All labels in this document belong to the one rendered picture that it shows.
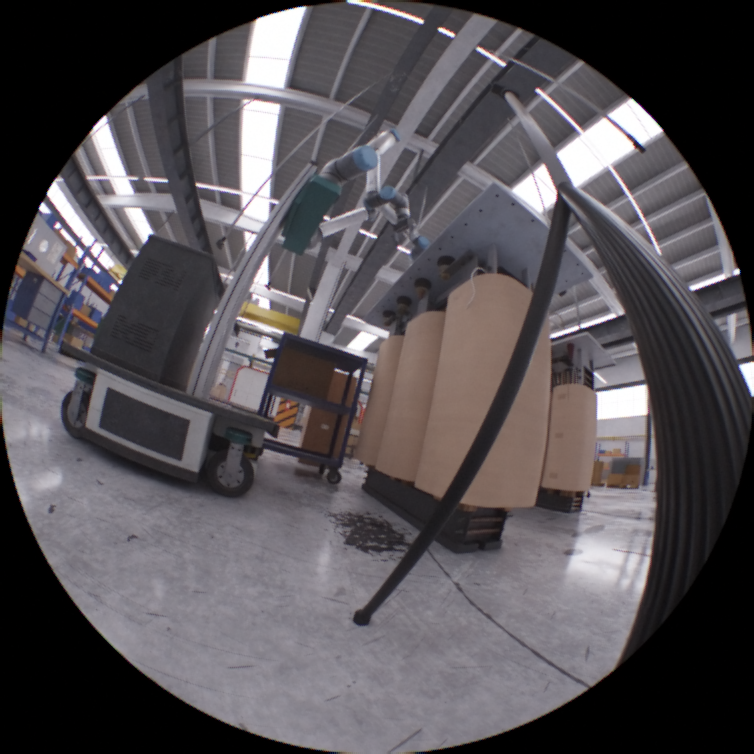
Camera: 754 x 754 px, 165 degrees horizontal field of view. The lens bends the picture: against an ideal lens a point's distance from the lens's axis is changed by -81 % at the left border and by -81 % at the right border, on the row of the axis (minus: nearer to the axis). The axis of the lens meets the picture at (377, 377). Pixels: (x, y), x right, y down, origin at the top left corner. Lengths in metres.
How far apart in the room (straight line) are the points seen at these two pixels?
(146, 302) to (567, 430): 2.84
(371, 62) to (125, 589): 10.36
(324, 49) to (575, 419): 11.04
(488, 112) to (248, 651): 4.87
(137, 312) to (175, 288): 0.17
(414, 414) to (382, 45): 9.86
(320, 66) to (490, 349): 10.52
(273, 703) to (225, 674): 0.07
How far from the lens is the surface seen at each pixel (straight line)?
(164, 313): 1.06
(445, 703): 0.45
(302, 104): 10.07
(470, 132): 4.68
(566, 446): 2.49
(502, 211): 1.26
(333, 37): 10.54
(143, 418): 0.95
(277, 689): 0.41
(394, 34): 9.89
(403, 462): 1.23
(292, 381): 1.81
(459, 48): 8.01
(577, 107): 10.76
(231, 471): 0.98
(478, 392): 0.90
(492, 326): 0.99
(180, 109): 7.41
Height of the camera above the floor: 0.34
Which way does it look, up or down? 14 degrees up
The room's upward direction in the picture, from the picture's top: 13 degrees clockwise
